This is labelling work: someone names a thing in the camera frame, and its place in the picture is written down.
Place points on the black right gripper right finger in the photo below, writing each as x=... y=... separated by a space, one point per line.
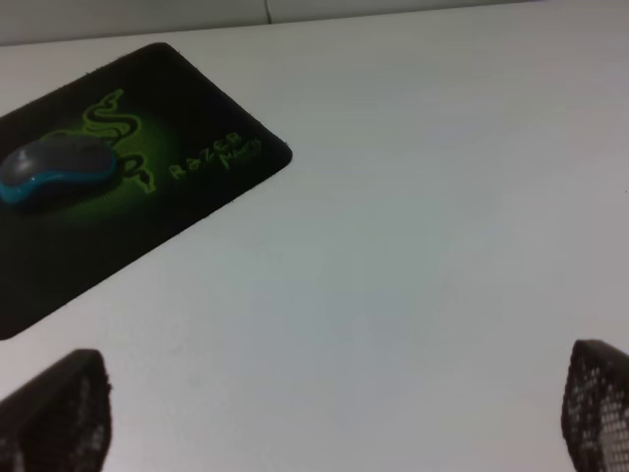
x=594 y=416

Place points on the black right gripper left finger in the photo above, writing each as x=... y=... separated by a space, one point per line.
x=61 y=419

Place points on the grey and teal computer mouse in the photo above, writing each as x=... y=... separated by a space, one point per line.
x=44 y=170

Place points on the black green Razer mouse pad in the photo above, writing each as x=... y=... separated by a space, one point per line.
x=181 y=149

